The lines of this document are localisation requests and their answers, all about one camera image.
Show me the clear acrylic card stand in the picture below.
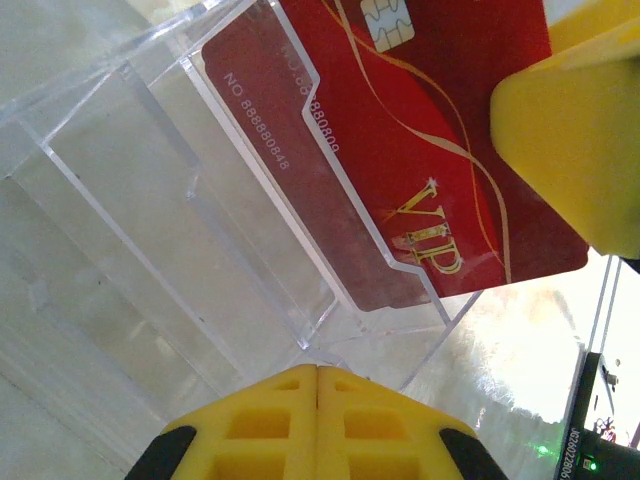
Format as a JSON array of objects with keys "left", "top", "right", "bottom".
[{"left": 0, "top": 0, "right": 484, "bottom": 396}]

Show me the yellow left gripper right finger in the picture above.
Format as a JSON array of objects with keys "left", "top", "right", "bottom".
[{"left": 317, "top": 364, "right": 509, "bottom": 480}]

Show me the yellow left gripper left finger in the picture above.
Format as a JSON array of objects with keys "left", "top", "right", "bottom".
[{"left": 123, "top": 363, "right": 320, "bottom": 480}]

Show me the red VIP chip card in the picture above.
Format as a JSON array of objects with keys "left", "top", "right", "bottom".
[{"left": 277, "top": 0, "right": 591, "bottom": 301}]

